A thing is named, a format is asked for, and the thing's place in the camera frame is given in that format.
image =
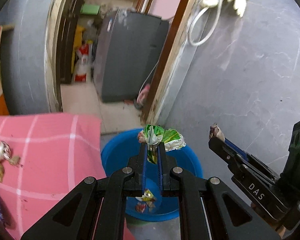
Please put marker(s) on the red white bag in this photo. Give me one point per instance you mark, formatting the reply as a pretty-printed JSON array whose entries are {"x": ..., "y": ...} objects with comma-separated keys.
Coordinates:
[{"x": 82, "y": 65}]

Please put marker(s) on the pink checked tablecloth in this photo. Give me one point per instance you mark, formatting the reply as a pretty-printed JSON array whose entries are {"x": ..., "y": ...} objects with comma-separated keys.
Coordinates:
[{"x": 52, "y": 160}]

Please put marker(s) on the yellow red wrapper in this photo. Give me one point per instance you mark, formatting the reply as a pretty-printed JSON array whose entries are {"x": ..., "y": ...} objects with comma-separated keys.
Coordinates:
[{"x": 147, "y": 195}]

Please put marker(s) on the pale striped wrapper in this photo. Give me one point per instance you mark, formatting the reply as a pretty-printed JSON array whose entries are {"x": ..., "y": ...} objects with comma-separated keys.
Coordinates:
[{"x": 1, "y": 152}]

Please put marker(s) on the small pinkish wrapper scrap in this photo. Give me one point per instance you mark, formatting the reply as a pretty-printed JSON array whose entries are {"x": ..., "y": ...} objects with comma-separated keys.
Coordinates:
[{"x": 216, "y": 130}]

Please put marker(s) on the blue plastic bucket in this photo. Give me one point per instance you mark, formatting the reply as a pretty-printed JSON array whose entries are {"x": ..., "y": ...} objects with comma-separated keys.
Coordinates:
[{"x": 120, "y": 155}]

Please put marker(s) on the green white wrapper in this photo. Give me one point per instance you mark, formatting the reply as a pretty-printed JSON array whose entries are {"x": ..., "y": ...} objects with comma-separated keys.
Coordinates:
[{"x": 173, "y": 137}]

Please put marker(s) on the brown door frame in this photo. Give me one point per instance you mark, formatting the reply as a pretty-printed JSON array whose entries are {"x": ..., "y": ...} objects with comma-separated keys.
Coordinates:
[{"x": 170, "y": 55}]

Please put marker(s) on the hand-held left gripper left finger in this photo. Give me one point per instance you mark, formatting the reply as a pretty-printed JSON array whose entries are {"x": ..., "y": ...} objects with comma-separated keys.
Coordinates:
[{"x": 144, "y": 165}]

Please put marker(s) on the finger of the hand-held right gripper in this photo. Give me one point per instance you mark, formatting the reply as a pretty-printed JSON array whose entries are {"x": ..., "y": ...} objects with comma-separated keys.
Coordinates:
[
  {"x": 236, "y": 147},
  {"x": 222, "y": 152}
]

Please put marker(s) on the green box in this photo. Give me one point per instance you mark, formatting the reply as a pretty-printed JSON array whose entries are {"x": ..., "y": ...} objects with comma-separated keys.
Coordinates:
[{"x": 90, "y": 9}]

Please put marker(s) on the pink slipper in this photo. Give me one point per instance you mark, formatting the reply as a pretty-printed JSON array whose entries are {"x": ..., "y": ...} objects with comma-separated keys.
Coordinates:
[{"x": 143, "y": 93}]

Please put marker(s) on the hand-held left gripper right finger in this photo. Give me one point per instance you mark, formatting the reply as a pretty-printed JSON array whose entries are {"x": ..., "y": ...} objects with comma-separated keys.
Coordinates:
[{"x": 161, "y": 165}]

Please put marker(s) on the grey washing machine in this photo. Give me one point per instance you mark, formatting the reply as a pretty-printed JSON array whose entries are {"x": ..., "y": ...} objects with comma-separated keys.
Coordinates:
[{"x": 130, "y": 60}]

